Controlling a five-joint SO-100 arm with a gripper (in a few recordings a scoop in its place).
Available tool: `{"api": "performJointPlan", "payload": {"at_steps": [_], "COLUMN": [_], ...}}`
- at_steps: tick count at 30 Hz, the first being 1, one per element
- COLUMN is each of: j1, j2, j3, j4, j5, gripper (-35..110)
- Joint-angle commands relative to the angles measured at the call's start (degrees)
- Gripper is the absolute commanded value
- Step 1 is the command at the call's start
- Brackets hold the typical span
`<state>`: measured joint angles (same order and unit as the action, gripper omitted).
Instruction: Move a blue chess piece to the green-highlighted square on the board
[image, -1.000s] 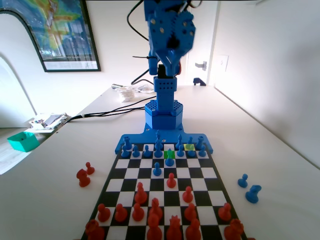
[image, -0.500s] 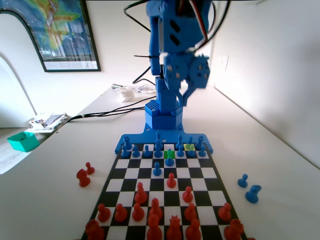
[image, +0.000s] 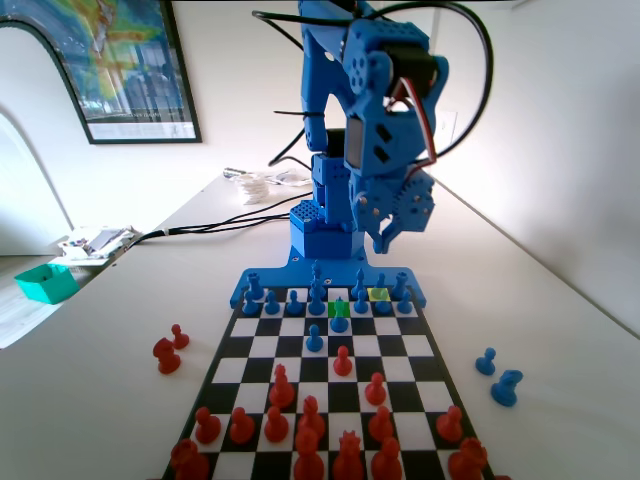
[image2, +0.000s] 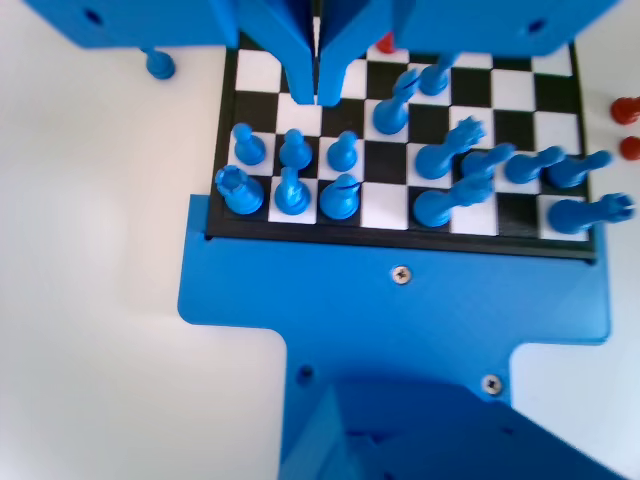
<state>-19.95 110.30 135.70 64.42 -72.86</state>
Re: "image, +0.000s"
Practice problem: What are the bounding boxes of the green plastic bin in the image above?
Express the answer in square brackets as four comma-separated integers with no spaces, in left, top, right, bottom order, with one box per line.
[13,263,81,305]

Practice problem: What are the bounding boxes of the black white chessboard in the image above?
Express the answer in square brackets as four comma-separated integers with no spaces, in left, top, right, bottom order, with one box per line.
[164,287,501,480]

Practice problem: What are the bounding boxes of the red chess queen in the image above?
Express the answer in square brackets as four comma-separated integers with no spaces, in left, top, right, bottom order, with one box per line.
[332,430,365,480]

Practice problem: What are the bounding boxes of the red chess rook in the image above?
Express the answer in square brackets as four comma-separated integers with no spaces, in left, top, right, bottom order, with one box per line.
[447,437,489,480]
[170,438,211,480]

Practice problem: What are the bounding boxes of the pile of papers and boxes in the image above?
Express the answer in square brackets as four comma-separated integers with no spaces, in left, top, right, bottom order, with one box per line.
[49,224,144,267]

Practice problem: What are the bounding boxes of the loose printed papers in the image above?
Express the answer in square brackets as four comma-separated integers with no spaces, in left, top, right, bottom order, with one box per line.
[264,168,314,187]

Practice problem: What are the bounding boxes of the row of blue chess pieces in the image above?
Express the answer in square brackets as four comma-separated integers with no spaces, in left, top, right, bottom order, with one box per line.
[228,259,429,309]

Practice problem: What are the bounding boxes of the black cable tie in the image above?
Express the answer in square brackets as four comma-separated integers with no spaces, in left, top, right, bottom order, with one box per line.
[273,109,326,122]

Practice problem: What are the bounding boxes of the black table cable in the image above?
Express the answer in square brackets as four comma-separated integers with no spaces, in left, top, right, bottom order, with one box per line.
[164,193,314,235]
[115,214,294,251]

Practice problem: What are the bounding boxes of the white red servo wire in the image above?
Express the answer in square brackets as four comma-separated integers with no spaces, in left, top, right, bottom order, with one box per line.
[384,79,439,174]

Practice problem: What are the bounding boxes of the blue chess queen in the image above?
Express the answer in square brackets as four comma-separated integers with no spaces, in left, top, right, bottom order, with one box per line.
[307,279,325,317]

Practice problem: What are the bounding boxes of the framed map poster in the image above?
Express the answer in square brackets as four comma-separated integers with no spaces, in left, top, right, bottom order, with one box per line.
[0,0,204,146]

